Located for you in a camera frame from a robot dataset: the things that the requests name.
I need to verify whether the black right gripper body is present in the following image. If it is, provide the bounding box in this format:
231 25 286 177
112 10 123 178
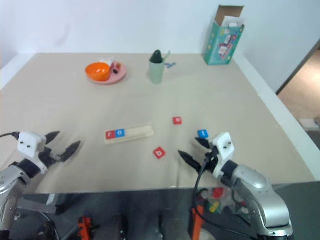
198 147 221 176

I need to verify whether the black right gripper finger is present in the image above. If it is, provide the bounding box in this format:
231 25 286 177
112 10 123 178
177 150 201 174
194 136 213 151

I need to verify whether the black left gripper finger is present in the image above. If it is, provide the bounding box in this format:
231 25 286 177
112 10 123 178
44 131 61 146
60 140 82 164

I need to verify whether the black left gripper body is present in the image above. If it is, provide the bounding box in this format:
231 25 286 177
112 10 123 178
38 146 64 169

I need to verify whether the red letter b block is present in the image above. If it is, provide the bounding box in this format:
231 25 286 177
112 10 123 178
152 146 168 160

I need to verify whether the wooden letter tile rack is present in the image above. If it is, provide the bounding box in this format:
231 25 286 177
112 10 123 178
103 122 155 145

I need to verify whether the clear bag of colourful parts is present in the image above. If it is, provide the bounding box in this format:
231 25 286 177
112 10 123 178
199 187 249 216

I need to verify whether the long orange tool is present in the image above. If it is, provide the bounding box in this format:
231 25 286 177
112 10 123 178
190 204 205 240

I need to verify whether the small orange tool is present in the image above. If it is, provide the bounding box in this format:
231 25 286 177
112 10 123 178
76 215 94 240

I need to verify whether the orange plastic bowl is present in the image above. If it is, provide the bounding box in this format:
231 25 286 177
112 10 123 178
84 62 112 83

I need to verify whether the pale green cup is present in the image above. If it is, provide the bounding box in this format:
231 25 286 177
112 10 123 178
148 59 166 85

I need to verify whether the pink plate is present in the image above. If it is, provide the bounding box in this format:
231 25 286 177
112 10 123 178
87 60 129 86

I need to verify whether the clear snack packet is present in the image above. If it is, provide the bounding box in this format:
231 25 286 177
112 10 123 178
98 57 119 67

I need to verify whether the green cardboard box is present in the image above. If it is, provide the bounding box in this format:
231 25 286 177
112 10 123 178
202 4 247 67

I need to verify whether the dark green rounded object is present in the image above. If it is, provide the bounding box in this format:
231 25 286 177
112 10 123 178
149 49 164 64

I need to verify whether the grey box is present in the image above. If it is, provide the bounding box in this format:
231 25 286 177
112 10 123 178
299 119 320 131

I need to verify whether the white paper insert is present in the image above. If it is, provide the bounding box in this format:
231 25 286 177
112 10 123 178
220 15 246 30

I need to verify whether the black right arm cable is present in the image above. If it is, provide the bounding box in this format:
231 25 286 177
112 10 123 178
191 147 258 240

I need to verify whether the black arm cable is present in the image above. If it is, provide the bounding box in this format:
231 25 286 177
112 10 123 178
191 147 258 240
0 132 21 140

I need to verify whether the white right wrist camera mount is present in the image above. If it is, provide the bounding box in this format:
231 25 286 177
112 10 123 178
211 132 236 179

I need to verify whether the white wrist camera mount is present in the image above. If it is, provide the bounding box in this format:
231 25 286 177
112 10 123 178
211 132 236 179
16 131 48 174

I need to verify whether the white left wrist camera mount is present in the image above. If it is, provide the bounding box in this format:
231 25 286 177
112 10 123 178
16 131 48 174

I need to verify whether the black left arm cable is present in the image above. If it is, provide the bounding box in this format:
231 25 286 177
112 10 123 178
0 132 21 140

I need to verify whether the grey metal table bracket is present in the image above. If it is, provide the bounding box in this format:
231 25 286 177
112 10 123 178
16 193 61 215

